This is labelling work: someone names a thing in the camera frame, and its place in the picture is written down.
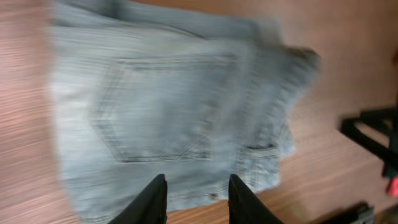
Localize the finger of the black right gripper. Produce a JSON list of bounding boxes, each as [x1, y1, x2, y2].
[[338, 107, 398, 180]]

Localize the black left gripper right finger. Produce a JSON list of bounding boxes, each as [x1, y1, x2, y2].
[[228, 174, 283, 224]]

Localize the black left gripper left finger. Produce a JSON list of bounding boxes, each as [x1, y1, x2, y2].
[[109, 174, 167, 224]]

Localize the light blue denim shorts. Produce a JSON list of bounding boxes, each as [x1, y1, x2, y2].
[[51, 1, 320, 223]]

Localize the red garment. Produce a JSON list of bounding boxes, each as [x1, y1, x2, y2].
[[387, 177, 398, 197]]

